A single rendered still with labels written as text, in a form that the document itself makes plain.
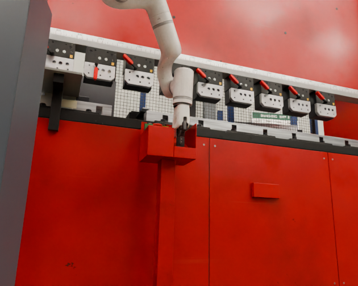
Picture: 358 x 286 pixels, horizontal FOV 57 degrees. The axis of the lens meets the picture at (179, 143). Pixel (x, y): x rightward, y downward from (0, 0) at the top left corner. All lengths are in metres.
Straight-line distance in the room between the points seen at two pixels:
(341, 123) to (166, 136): 1.96
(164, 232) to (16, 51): 0.81
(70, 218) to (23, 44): 0.79
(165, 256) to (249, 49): 1.33
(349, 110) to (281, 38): 0.98
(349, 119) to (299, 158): 1.12
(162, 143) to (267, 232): 0.75
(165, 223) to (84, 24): 1.08
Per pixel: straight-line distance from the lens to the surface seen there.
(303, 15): 2.51
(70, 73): 1.45
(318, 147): 2.01
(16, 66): 0.85
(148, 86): 1.74
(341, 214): 2.04
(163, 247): 1.31
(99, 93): 2.26
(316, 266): 1.92
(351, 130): 2.93
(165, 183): 1.32
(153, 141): 1.29
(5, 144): 0.80
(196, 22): 2.03
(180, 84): 1.41
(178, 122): 1.35
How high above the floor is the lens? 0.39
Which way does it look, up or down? 14 degrees up
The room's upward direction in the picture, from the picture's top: 1 degrees clockwise
